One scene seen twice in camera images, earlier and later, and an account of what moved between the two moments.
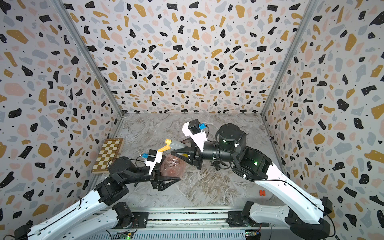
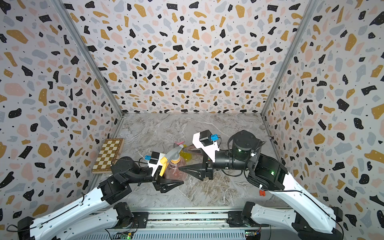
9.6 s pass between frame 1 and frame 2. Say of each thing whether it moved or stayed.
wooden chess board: stayed
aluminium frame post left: stayed
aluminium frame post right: stayed
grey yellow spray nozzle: moved
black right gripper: moved
